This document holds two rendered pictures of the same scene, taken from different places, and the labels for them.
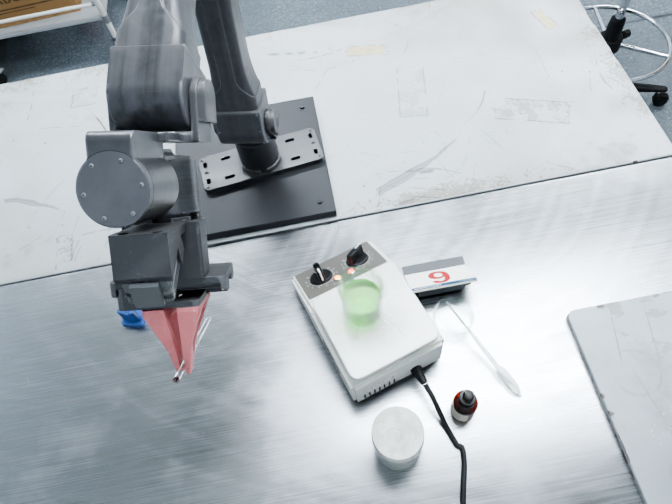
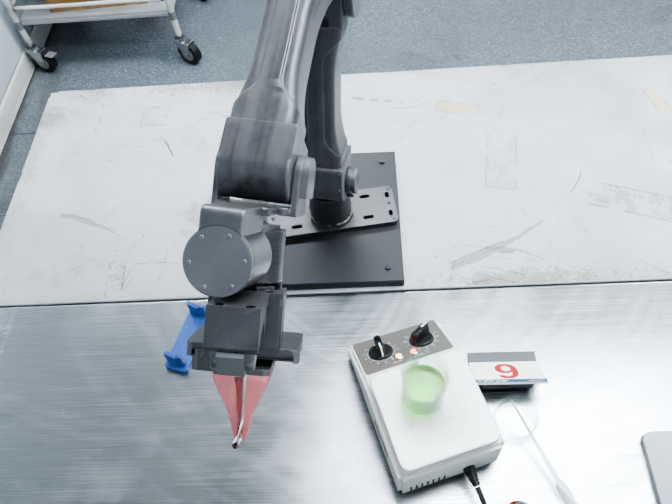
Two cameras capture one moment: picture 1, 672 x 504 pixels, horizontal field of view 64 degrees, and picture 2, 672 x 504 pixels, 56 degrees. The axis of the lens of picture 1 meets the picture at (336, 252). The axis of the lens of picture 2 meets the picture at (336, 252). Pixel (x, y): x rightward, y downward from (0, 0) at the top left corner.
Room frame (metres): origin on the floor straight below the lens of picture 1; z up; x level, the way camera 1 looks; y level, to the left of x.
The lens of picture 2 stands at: (-0.01, 0.03, 1.71)
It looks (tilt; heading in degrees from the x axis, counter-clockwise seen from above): 55 degrees down; 6
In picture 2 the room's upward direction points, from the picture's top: 7 degrees counter-clockwise
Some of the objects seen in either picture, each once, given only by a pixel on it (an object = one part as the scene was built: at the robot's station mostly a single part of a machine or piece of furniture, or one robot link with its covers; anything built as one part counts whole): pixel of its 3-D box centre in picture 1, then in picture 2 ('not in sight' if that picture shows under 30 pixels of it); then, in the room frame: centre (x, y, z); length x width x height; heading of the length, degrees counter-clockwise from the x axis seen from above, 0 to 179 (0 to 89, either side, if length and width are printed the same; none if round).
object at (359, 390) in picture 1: (365, 316); (423, 401); (0.29, -0.02, 0.94); 0.22 x 0.13 x 0.08; 17
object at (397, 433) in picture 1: (397, 439); not in sight; (0.13, -0.03, 0.94); 0.06 x 0.06 x 0.08
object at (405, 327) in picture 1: (374, 318); (433, 408); (0.26, -0.03, 0.98); 0.12 x 0.12 x 0.01; 17
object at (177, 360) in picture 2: (138, 291); (187, 334); (0.41, 0.30, 0.92); 0.10 x 0.03 x 0.04; 164
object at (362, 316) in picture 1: (363, 298); (426, 385); (0.28, -0.02, 1.02); 0.06 x 0.05 x 0.08; 58
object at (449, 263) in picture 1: (438, 273); (506, 367); (0.34, -0.14, 0.92); 0.09 x 0.06 x 0.04; 89
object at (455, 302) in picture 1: (452, 317); (515, 418); (0.28, -0.14, 0.91); 0.06 x 0.06 x 0.02
